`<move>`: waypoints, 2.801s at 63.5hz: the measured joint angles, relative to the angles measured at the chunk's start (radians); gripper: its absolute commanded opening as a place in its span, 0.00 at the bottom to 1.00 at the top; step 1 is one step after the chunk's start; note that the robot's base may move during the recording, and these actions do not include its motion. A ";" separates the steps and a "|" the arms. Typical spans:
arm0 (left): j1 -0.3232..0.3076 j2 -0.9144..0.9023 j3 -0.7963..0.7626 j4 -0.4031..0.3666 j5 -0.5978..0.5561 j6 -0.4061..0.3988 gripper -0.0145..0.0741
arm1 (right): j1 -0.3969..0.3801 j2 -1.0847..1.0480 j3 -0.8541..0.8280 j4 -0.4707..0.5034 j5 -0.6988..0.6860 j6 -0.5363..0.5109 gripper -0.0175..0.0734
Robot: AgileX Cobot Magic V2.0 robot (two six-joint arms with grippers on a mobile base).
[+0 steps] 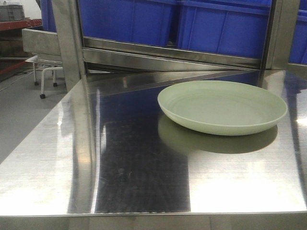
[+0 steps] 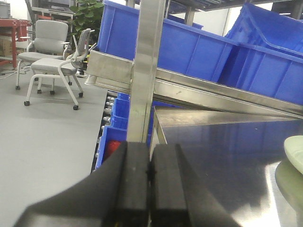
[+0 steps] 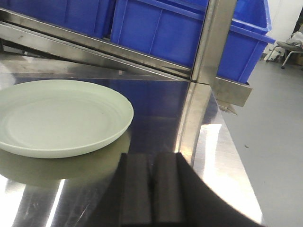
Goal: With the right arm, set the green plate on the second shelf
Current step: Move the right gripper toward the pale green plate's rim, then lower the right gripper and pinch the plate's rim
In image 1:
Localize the green plate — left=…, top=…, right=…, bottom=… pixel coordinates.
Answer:
left=157, top=80, right=288, bottom=136

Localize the stainless steel shelf rack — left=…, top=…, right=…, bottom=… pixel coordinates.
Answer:
left=52, top=0, right=307, bottom=90

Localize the blue plastic bin left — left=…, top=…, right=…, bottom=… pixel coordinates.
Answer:
left=41, top=0, right=181, bottom=47

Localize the blue plastic bin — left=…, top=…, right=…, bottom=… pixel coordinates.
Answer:
left=176, top=0, right=270, bottom=58
left=41, top=0, right=181, bottom=47

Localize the white stool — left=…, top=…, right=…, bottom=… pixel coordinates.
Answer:
left=25, top=54, right=64, bottom=100

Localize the blue plastic bin right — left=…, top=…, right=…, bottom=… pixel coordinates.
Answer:
left=176, top=0, right=270, bottom=58

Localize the stainless steel side table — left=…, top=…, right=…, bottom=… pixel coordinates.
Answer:
left=22, top=26, right=62, bottom=66

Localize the red metal workbench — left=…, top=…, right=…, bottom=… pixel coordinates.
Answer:
left=0, top=18, right=42, bottom=81

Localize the blue bin far right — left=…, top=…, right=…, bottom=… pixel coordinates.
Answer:
left=289, top=0, right=307, bottom=64

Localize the grey crate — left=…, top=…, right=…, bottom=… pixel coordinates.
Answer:
left=0, top=4, right=25, bottom=22

